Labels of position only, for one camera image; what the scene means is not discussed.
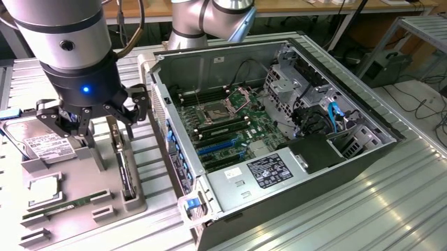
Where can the open black PC case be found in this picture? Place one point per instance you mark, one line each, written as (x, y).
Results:
(314, 188)

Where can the black installed RAM stick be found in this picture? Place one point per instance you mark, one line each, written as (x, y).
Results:
(223, 129)

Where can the black expansion slot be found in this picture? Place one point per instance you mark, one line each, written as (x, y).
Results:
(223, 161)

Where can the black RAM slot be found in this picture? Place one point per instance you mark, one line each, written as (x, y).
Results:
(201, 93)
(206, 98)

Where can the blue plastic connector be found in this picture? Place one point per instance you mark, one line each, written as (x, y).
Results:
(11, 115)

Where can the metal disk bay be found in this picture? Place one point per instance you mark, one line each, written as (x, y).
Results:
(283, 91)

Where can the green motherboard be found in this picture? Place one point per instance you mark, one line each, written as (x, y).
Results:
(257, 133)

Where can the silver chipset heatsink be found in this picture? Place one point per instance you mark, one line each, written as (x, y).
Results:
(262, 147)

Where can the blue case latch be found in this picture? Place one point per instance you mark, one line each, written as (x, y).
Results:
(191, 204)

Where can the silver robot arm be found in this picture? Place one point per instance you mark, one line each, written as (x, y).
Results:
(63, 31)

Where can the thin locking lever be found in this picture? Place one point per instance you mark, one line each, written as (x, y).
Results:
(198, 98)

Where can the green RAM stick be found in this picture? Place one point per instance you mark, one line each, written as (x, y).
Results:
(70, 205)

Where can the silver CPU chip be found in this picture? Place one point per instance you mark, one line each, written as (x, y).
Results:
(43, 189)

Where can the CPU socket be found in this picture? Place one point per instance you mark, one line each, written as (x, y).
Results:
(215, 112)

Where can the grey metal shelf frame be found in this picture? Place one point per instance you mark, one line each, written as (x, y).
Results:
(422, 28)

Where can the grey power supply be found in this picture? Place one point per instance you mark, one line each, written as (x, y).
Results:
(245, 189)

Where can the blue expansion slot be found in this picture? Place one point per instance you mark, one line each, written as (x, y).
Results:
(215, 147)

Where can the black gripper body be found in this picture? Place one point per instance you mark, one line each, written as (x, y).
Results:
(86, 81)

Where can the hard disk with white label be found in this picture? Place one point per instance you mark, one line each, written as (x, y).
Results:
(46, 146)

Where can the metal socket cover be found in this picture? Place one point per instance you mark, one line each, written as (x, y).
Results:
(241, 95)

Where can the grey parts rack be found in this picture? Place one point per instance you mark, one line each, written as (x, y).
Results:
(81, 183)

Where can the wooden desk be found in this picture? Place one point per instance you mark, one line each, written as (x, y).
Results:
(279, 6)

